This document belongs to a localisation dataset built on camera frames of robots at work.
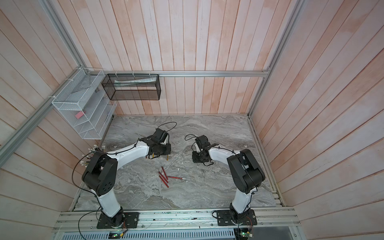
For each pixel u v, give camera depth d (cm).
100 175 48
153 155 76
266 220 75
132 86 104
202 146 76
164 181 86
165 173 90
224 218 73
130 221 73
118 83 89
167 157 93
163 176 88
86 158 79
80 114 82
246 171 52
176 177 88
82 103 72
